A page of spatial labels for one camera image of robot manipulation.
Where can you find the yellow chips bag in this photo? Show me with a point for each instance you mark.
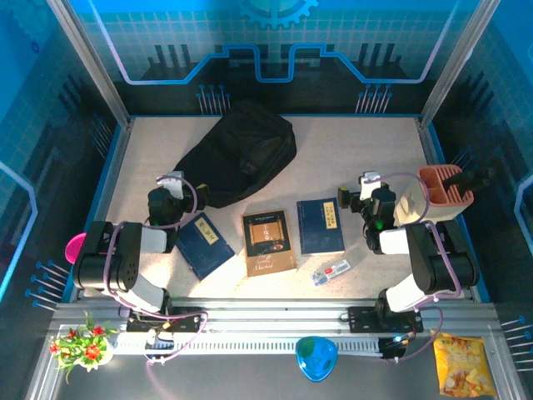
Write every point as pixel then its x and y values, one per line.
pixel 462 366

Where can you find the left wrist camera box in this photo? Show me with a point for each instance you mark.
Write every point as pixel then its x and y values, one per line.
pixel 175 183

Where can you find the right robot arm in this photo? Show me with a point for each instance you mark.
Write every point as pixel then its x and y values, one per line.
pixel 433 258

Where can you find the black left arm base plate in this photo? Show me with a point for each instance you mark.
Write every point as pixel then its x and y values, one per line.
pixel 187 321

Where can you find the brown book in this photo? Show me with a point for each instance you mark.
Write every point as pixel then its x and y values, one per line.
pixel 268 243

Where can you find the pink plastic cup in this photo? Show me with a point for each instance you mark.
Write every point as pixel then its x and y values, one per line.
pixel 75 249

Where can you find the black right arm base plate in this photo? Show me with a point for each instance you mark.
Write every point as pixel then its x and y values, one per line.
pixel 362 320

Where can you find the blue book long yellow label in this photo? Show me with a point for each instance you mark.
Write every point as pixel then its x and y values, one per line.
pixel 320 227

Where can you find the aluminium frame post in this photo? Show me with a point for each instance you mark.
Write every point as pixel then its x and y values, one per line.
pixel 89 62
pixel 456 62

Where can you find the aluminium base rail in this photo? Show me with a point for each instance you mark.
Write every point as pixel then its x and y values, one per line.
pixel 270 314

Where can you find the blue plastic bowl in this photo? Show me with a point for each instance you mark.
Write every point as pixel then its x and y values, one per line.
pixel 315 358

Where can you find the beige holder pink insert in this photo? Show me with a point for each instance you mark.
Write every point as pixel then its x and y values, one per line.
pixel 441 208

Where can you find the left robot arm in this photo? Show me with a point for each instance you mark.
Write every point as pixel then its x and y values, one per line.
pixel 125 258

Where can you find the potted artificial flowers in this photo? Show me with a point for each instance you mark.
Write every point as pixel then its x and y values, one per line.
pixel 85 350

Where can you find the clear plastic stationery box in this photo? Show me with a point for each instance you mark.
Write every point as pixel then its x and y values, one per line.
pixel 332 271

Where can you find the blue book small yellow label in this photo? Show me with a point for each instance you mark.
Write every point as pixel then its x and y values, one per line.
pixel 206 248

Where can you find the black object in holder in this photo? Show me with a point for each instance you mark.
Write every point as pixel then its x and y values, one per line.
pixel 468 179

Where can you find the black backpack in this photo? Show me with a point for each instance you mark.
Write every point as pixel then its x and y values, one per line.
pixel 245 150

